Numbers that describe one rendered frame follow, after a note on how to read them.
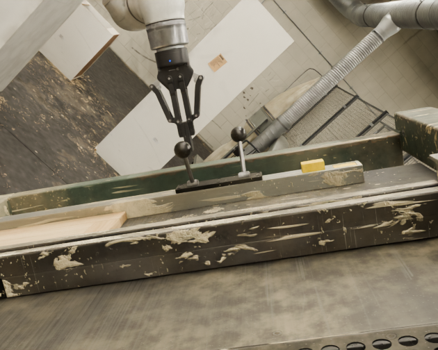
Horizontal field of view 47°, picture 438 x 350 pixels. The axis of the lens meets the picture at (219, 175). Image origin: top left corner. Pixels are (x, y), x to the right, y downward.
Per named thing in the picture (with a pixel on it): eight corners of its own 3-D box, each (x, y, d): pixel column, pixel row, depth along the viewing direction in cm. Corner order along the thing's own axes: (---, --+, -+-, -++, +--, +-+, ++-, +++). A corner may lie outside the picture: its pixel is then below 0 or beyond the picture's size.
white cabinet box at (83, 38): (44, 42, 608) (84, -2, 594) (80, 76, 621) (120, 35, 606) (31, 43, 565) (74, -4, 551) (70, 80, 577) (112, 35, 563)
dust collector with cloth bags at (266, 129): (189, 161, 742) (302, 55, 698) (222, 193, 757) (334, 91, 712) (183, 191, 611) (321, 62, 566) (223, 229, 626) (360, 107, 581)
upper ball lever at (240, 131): (238, 184, 116) (230, 131, 120) (254, 182, 116) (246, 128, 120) (236, 180, 113) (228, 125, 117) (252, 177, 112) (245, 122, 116)
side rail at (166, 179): (26, 227, 151) (16, 192, 149) (399, 169, 139) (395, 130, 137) (17, 233, 145) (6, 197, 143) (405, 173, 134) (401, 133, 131)
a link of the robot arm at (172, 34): (149, 28, 118) (155, 54, 119) (141, 26, 109) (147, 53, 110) (188, 21, 117) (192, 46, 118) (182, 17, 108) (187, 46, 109)
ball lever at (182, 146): (186, 183, 118) (172, 139, 110) (202, 181, 118) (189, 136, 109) (185, 194, 115) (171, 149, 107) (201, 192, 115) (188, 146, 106)
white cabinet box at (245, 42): (106, 135, 538) (246, -6, 497) (145, 173, 550) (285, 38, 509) (92, 149, 480) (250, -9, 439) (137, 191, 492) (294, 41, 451)
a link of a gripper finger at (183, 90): (178, 73, 117) (184, 73, 117) (188, 121, 119) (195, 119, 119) (176, 74, 113) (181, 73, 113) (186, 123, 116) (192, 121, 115)
